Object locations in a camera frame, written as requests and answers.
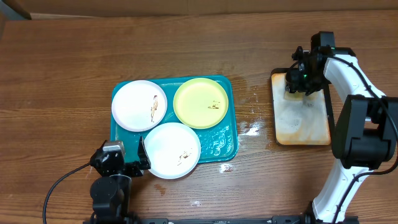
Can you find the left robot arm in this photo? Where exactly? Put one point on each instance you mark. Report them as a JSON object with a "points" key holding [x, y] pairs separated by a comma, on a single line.
{"points": [[111, 192]]}

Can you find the black tray with soapy water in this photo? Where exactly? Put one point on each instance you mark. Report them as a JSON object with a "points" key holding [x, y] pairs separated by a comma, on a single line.
{"points": [[300, 122]]}

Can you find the teal plastic tray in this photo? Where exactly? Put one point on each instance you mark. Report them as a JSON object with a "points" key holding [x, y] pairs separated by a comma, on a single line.
{"points": [[218, 143]]}

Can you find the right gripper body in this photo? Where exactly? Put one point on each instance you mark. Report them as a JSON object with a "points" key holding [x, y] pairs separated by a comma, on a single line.
{"points": [[309, 81]]}

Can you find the yellow-green plate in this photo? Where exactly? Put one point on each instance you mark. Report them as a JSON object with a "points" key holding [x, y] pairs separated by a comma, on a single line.
{"points": [[200, 103]]}

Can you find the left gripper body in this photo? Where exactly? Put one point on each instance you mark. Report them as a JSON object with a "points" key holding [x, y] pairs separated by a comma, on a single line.
{"points": [[134, 168]]}

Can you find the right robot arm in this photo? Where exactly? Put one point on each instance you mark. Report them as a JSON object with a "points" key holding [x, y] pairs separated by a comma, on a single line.
{"points": [[365, 135]]}

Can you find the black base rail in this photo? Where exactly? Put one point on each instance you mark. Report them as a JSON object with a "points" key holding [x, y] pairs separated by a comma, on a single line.
{"points": [[279, 219]]}

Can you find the yellow sponge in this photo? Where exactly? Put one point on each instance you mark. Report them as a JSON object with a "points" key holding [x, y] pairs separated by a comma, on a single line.
{"points": [[300, 96]]}

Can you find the white plate with sauce streak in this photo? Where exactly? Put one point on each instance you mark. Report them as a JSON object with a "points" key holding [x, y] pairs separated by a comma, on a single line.
{"points": [[139, 105]]}

